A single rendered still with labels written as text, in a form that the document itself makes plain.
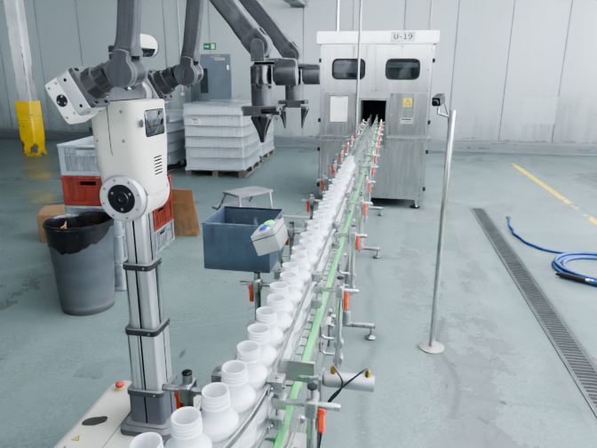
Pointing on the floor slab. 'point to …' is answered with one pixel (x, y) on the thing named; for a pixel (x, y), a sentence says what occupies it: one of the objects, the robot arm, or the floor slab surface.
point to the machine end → (380, 103)
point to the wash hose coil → (564, 260)
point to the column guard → (31, 128)
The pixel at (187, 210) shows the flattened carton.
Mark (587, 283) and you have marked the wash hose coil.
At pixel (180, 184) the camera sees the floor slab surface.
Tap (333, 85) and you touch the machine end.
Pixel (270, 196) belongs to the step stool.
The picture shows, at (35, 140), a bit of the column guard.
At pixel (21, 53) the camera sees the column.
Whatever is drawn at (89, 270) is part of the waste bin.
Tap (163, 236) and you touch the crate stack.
